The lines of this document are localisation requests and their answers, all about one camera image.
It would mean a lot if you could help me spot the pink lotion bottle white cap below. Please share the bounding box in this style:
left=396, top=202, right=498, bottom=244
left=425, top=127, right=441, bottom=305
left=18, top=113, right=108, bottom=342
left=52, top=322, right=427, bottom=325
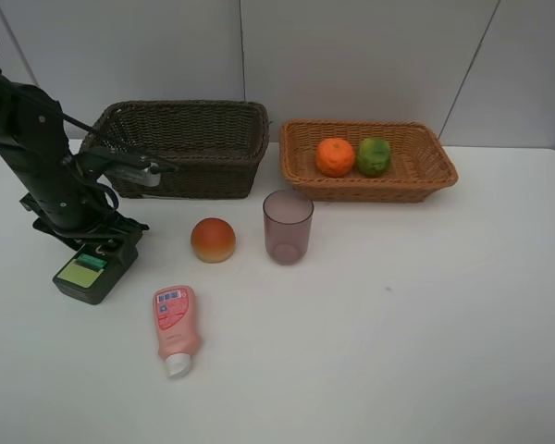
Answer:
left=153, top=286, right=202, bottom=378

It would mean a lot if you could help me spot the dark brown wicker basket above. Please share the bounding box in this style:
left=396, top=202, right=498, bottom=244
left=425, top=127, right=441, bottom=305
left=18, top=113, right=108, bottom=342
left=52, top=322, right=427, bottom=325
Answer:
left=94, top=100, right=269, bottom=200

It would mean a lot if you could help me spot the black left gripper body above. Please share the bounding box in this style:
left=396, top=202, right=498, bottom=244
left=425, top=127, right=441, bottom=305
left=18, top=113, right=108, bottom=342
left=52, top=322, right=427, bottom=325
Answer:
left=20, top=184, right=149, bottom=251

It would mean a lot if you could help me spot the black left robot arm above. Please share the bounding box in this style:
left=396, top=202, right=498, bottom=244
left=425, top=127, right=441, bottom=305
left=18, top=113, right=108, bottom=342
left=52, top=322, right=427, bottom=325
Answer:
left=0, top=70, right=148, bottom=252

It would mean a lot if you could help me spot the green lime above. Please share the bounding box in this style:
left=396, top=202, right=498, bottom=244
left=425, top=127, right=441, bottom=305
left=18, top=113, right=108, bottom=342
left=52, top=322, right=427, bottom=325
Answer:
left=356, top=137, right=391, bottom=178

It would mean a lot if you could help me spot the red orange round bun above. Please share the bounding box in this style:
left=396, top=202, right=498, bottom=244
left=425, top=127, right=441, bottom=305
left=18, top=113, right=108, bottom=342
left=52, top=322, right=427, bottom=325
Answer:
left=191, top=217, right=236, bottom=264

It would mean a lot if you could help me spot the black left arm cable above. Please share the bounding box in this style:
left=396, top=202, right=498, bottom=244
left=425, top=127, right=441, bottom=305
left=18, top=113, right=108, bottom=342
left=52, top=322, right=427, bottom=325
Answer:
left=0, top=17, right=177, bottom=218

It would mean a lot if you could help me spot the purple translucent plastic cup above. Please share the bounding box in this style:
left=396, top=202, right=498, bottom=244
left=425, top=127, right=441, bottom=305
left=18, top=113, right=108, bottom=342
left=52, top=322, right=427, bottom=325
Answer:
left=263, top=190, right=315, bottom=265

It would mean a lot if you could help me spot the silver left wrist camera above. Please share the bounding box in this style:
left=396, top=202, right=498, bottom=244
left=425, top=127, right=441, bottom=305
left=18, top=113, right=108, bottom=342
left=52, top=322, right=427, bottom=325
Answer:
left=105, top=154, right=161, bottom=188

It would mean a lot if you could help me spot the dark green pump bottle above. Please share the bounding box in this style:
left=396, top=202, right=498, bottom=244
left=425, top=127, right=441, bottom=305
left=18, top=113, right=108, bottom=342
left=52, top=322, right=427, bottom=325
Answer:
left=52, top=231, right=142, bottom=305

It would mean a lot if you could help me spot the orange mandarin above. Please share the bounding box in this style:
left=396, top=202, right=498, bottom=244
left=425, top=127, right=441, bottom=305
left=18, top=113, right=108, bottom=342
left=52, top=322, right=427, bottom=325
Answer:
left=315, top=138, right=356, bottom=178

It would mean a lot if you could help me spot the tan wicker basket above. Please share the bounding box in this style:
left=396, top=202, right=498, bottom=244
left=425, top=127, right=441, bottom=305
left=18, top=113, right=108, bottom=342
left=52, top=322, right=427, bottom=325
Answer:
left=279, top=119, right=458, bottom=203

